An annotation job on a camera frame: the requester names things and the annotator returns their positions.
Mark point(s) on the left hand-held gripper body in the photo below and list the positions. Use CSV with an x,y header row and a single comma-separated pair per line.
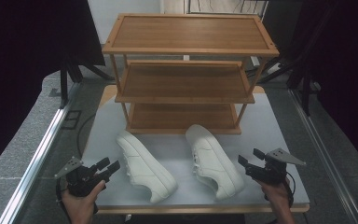
x,y
80,182

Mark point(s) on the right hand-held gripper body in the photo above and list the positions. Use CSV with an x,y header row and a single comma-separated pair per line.
x,y
270,174

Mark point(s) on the white sneaker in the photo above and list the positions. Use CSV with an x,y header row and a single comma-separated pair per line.
x,y
213,161
143,168

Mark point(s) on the wooden three-tier shoe rack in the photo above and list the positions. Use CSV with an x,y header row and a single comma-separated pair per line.
x,y
186,34

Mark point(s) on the person's right hand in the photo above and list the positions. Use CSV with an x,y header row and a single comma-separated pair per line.
x,y
276,194

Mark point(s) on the person's left hand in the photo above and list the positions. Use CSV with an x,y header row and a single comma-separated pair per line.
x,y
80,208

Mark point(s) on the dark floor socket plate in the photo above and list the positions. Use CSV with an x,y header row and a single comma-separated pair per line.
x,y
71,119

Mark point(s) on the black metal stand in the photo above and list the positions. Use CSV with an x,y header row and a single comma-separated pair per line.
x,y
64,81
305,90

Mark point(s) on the white power strip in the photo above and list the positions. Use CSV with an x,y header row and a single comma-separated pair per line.
x,y
255,61

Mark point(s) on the black curtain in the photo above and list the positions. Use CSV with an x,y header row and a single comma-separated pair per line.
x,y
28,62
348,62

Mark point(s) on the silver metal rail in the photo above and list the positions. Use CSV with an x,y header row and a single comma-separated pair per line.
x,y
34,161
326,158

